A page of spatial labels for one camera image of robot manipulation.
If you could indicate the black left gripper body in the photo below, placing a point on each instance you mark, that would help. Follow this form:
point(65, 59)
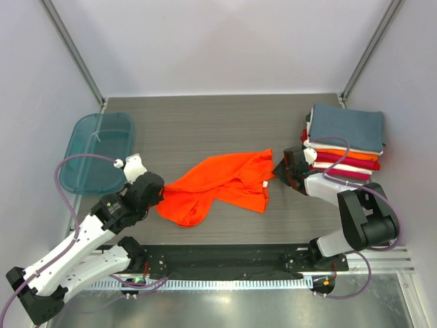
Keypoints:
point(154, 190)

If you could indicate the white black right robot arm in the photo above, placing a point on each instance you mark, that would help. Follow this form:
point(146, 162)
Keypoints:
point(367, 220)

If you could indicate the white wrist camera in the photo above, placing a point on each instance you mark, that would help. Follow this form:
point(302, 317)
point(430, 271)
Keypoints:
point(310, 153)
point(132, 167)

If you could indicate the teal plastic bin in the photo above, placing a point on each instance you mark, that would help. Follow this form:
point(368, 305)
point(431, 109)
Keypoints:
point(110, 135)

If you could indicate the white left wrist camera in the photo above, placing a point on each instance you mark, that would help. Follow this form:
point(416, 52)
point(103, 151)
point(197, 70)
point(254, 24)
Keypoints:
point(132, 167)

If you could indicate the right aluminium frame post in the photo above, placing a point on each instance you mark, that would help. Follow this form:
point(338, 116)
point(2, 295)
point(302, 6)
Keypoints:
point(376, 38)

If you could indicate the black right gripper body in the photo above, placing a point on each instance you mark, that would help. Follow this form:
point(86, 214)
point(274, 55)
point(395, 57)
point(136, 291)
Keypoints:
point(291, 169)

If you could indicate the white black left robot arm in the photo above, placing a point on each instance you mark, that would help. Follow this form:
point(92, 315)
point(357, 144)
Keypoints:
point(46, 286)

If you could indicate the folded orange t-shirt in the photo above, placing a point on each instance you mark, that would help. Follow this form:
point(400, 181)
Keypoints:
point(350, 155)

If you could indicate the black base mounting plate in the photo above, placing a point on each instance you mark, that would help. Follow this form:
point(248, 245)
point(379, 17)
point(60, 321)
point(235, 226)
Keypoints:
point(234, 262)

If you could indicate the folded blue-grey t-shirt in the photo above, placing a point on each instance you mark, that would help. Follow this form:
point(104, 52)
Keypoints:
point(336, 126)

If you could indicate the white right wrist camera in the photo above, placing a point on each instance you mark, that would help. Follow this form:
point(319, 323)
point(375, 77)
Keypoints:
point(310, 153)

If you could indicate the left aluminium frame post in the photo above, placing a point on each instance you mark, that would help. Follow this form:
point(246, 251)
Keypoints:
point(66, 38)

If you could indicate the slotted grey cable duct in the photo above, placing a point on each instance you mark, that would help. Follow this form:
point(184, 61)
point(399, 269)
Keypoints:
point(109, 284)

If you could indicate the aluminium frame post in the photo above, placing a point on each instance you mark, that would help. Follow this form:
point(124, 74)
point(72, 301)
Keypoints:
point(376, 38)
point(66, 38)

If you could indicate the orange t-shirt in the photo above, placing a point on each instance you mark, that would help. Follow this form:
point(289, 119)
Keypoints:
point(350, 155)
point(239, 179)

